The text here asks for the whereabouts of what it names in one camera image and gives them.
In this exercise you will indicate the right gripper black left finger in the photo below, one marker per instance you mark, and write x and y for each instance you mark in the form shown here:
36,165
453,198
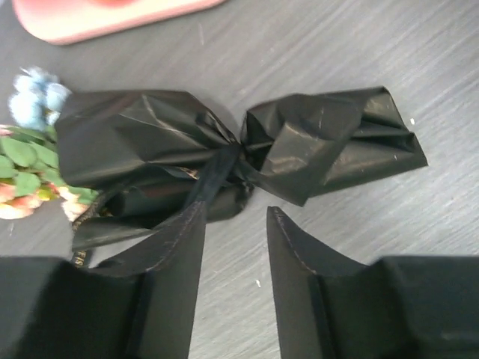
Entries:
138,304

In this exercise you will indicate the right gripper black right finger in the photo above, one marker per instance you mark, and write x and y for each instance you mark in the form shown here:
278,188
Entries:
330,306

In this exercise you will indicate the flower bouquet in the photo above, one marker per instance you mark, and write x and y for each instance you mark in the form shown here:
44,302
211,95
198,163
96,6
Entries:
71,146

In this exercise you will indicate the black ribbon with gold lettering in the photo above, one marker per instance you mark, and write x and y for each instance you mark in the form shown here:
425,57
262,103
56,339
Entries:
91,230

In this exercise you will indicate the pink three-tier shelf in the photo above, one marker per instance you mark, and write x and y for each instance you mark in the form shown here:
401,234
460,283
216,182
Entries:
64,22

